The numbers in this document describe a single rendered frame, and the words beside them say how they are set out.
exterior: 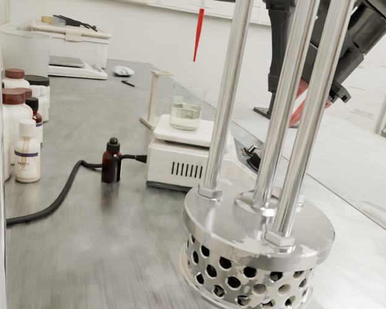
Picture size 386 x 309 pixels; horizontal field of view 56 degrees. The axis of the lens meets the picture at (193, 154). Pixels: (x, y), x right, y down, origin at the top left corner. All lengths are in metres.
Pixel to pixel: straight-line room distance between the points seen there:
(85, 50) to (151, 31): 0.52
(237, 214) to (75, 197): 0.39
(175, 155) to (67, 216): 0.17
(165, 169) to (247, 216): 0.40
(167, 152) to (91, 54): 1.10
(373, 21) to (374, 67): 2.19
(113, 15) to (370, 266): 1.70
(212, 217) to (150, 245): 0.29
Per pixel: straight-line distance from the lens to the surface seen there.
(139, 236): 0.45
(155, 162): 0.55
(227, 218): 0.16
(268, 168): 0.16
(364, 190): 0.76
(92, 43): 1.59
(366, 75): 2.76
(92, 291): 0.38
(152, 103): 0.87
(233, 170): 0.54
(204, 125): 0.61
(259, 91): 2.30
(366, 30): 0.60
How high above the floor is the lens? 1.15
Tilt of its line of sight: 20 degrees down
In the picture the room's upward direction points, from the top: 9 degrees clockwise
